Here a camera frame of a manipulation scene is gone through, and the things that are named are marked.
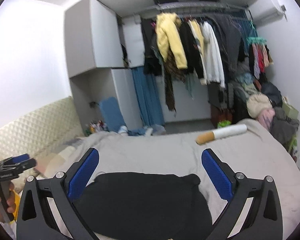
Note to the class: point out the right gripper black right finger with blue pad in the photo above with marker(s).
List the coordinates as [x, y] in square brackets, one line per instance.
[264, 218]

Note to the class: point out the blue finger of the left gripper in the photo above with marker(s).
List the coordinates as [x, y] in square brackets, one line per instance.
[17, 159]

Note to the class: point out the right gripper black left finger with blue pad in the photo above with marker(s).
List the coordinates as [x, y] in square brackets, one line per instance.
[35, 217]

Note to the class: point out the black garment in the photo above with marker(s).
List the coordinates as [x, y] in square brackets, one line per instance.
[131, 205]

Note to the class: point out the pile of clothes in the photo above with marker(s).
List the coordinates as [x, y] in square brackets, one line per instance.
[281, 121]

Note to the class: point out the cream quilted headboard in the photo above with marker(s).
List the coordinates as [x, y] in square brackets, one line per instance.
[35, 132]

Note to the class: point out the patchwork pillow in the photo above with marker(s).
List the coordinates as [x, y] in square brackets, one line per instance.
[55, 158]

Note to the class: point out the grey bed sheet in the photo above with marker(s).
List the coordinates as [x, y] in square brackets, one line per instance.
[255, 153]

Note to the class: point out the bottles on nightstand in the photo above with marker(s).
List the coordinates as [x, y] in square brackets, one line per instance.
[98, 126]

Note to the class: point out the blue chair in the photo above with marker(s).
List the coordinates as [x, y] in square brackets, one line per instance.
[112, 115]

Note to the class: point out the cigarette shaped pillow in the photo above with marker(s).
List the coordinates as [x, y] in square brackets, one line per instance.
[221, 133]

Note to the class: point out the green bag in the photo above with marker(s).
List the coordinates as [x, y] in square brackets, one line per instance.
[224, 123]

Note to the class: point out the cream beanie hat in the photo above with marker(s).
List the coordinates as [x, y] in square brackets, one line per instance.
[257, 103]

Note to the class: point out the grey tall wardrobe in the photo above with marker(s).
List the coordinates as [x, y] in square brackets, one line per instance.
[94, 60]

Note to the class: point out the blue curtain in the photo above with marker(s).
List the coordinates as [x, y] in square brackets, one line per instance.
[148, 97]

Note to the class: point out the white hanging garment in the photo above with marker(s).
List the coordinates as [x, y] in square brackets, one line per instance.
[212, 56]

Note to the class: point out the teal clip hanger with socks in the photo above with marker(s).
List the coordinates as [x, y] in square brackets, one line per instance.
[259, 54]

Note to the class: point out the black hanging coat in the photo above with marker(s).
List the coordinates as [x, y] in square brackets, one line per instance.
[152, 65]

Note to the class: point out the brown patterned scarf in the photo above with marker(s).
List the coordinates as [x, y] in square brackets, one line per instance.
[171, 73]

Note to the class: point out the yellow fleece jacket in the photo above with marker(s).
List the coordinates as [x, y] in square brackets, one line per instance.
[168, 38]

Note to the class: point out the white air conditioner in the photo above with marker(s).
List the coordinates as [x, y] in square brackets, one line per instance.
[264, 12]

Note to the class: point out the metal clothes rail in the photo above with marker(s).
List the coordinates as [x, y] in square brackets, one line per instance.
[191, 7]

